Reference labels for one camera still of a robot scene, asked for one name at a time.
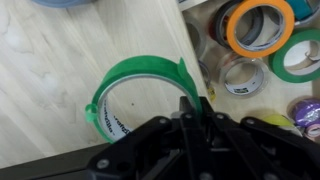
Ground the yellow tape roll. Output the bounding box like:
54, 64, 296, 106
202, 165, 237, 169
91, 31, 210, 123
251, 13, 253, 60
263, 114, 293, 126

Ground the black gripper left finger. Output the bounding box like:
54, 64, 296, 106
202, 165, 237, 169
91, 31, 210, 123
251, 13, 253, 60
179, 96, 214, 180

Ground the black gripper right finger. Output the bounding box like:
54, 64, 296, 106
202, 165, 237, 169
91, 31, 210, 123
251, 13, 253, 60
200, 97, 264, 180

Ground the green tape roll in drawer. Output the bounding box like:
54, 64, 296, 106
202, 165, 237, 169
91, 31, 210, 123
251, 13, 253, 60
269, 28, 320, 83

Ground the green masking tape roll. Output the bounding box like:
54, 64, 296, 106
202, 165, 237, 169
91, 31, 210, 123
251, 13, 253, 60
85, 55, 203, 144

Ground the dark brown tape roll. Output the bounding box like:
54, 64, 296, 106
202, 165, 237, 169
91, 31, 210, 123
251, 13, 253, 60
208, 0, 265, 48

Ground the purple tape roll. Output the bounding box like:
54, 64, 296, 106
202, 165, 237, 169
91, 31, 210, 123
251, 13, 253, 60
289, 98, 320, 141

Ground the grey duct tape roll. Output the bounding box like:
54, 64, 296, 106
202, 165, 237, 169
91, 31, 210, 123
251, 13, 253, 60
32, 0, 97, 8

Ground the clear tape roll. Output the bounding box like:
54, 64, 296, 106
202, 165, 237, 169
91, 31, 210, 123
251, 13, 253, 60
217, 53, 269, 98

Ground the orange tape roll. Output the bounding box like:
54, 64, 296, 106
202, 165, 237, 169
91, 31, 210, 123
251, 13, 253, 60
225, 0, 295, 58

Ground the open white wooden drawer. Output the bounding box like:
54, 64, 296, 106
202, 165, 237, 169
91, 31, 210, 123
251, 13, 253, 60
177, 0, 319, 141

